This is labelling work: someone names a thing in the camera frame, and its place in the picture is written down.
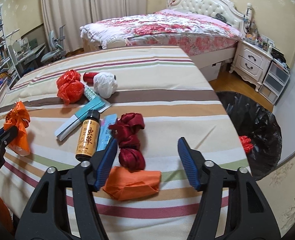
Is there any clear plastic drawer unit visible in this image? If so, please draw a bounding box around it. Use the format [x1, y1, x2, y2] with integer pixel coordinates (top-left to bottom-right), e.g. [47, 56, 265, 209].
[259, 60, 290, 105]

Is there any red bottle black cap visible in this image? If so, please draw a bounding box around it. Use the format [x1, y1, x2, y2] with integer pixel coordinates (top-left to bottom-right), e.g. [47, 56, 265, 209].
[83, 72, 98, 85]

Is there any amber bottle orange label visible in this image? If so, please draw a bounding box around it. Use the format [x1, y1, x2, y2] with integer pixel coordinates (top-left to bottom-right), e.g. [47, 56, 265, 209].
[75, 110, 100, 162]

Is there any orange plastic bag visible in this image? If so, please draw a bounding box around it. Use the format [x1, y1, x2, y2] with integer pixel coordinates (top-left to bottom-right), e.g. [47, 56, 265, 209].
[3, 101, 30, 157]

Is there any red net trash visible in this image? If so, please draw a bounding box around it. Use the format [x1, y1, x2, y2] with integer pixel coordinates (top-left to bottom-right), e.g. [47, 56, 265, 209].
[239, 135, 254, 154]

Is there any black bag trash bin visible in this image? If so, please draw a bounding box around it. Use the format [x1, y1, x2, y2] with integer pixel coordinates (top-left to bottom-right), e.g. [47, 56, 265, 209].
[216, 91, 282, 180]

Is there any teal white long box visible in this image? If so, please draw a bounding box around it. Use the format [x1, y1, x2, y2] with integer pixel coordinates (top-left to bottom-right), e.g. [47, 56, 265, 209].
[54, 96, 109, 141]

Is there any orange folded cloth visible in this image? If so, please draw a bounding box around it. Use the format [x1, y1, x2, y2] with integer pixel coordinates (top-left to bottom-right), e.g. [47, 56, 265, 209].
[102, 166, 161, 201]

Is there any floral pink bed cover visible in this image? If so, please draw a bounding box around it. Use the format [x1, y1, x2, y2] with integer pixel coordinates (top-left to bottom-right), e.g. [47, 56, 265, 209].
[80, 9, 243, 56]

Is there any white under-bed box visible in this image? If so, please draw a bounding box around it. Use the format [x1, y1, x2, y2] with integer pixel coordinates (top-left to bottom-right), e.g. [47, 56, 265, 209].
[199, 62, 222, 82]

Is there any red crumpled plastic bag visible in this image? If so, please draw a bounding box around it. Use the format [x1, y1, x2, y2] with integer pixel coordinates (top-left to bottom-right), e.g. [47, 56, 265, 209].
[56, 70, 84, 105]

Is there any beige curtain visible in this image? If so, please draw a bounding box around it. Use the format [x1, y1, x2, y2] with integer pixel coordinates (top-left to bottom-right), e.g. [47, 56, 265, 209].
[41, 0, 147, 51]

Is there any striped bed sheet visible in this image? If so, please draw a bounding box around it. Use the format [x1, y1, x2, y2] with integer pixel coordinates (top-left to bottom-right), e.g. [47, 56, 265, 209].
[0, 46, 248, 239]

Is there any white tufted headboard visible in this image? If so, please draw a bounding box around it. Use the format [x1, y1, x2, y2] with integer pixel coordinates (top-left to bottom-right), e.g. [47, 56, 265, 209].
[167, 0, 252, 31]

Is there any dark red satin cloth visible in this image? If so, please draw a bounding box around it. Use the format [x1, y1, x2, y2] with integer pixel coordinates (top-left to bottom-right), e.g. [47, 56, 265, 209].
[109, 113, 145, 171]

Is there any grey desk chair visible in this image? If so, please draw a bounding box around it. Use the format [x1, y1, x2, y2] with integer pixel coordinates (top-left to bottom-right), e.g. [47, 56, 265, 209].
[41, 25, 67, 64]

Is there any white bed frame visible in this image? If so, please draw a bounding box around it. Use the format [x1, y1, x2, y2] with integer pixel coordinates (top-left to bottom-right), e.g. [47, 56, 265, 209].
[82, 37, 238, 71]

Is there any white nightstand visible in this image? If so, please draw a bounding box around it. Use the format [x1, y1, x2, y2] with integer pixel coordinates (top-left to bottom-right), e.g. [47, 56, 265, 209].
[229, 40, 273, 93]

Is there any grey desk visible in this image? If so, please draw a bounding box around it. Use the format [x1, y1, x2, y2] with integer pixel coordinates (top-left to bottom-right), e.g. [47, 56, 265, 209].
[8, 43, 46, 77]

